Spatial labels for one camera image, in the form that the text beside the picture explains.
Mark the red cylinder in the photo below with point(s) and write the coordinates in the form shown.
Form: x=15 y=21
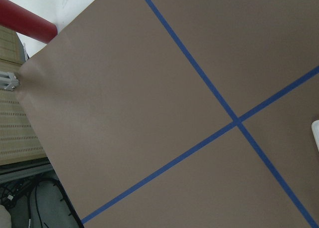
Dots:
x=17 y=18

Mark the white rack tray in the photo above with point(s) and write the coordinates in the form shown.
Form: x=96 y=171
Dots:
x=315 y=130

